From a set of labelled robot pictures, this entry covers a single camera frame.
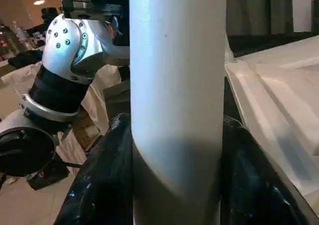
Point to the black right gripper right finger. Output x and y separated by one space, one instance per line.
254 185

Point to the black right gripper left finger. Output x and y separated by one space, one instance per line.
104 180

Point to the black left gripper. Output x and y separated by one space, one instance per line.
87 3

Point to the white plastic table top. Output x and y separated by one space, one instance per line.
286 97

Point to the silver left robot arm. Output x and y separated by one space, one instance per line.
64 43

